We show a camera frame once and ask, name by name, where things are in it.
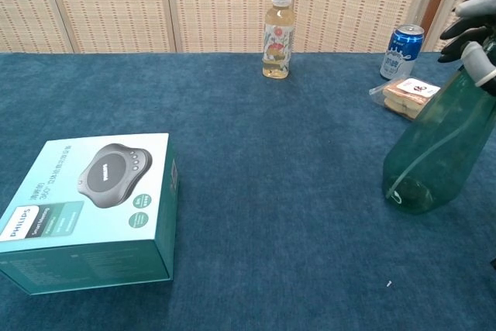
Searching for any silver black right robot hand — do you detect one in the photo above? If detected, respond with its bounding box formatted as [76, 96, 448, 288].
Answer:
[437, 0, 496, 97]

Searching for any green spray bottle black trigger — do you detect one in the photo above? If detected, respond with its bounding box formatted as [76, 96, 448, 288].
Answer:
[381, 62, 496, 215]

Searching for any yellow tea bottle white cap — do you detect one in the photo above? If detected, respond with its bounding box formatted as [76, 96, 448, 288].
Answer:
[261, 0, 297, 80]

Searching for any blue white drink can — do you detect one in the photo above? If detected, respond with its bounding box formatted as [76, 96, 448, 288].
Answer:
[379, 24, 425, 81]

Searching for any bread in clear plastic bag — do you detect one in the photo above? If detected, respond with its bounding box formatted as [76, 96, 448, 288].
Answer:
[368, 77, 443, 122]

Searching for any blue table cloth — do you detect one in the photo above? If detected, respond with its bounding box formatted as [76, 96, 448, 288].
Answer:
[0, 50, 496, 331]

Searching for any woven bamboo folding screen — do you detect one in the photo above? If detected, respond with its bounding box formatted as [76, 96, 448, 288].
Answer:
[0, 0, 496, 54]

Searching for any teal Philips speaker box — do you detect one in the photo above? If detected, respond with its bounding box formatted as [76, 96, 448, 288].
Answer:
[0, 133, 181, 295]

